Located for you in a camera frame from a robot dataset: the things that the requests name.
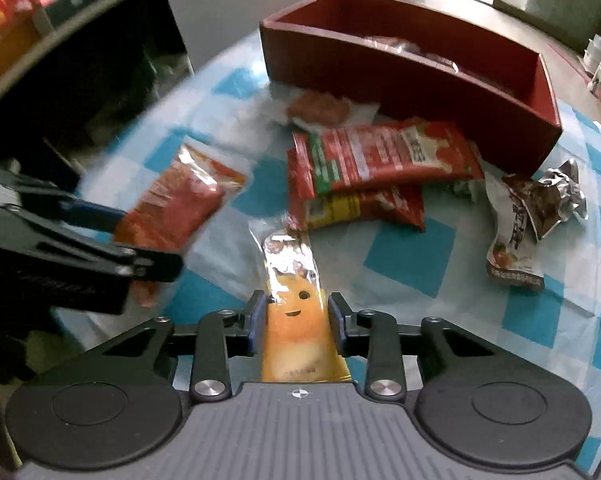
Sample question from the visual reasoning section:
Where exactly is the silver brown snack packet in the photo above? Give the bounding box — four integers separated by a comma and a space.
503, 158, 590, 241

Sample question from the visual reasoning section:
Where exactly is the red green snack packet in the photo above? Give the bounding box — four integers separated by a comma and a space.
286, 119, 485, 200

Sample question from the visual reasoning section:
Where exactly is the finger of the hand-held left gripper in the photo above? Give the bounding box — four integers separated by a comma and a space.
0, 205, 184, 283
0, 162, 128, 233

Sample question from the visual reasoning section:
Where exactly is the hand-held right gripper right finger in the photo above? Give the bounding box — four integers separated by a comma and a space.
327, 292, 506, 401

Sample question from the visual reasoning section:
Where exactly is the red cardboard box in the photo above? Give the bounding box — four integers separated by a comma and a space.
259, 0, 563, 175

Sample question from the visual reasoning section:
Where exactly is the red clear snack packet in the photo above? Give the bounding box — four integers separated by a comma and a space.
113, 142, 254, 308
364, 35, 461, 73

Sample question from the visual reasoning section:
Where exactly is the orange snack packet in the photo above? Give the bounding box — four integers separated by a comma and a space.
248, 212, 353, 383

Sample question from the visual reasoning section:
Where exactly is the blue white checked tablecloth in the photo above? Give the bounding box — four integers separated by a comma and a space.
55, 30, 601, 476

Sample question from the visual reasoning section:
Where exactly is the white fruit snack packet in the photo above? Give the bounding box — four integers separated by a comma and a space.
484, 172, 546, 292

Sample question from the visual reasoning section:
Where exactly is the yellow red snack packet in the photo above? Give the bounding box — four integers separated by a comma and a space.
288, 182, 427, 233

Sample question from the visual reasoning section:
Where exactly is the small clear reddish snack packet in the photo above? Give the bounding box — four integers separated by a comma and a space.
275, 89, 381, 130

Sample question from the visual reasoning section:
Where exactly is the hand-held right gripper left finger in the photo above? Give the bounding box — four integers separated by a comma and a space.
88, 290, 267, 402

